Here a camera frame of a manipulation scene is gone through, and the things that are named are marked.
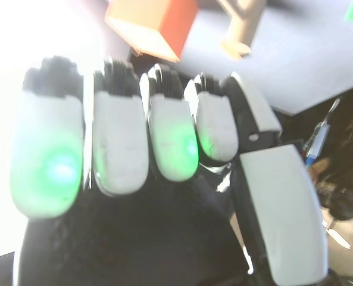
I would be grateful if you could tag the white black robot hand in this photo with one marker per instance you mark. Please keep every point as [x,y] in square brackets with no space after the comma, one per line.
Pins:
[164,238]

